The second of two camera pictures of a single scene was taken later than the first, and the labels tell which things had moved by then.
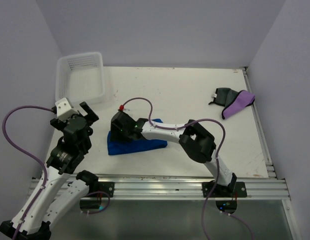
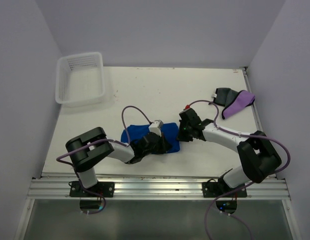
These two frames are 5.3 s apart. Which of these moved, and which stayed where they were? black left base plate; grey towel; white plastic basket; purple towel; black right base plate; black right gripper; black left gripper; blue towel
Moved: black right gripper; black left gripper; blue towel
Stayed: black left base plate; white plastic basket; grey towel; black right base plate; purple towel
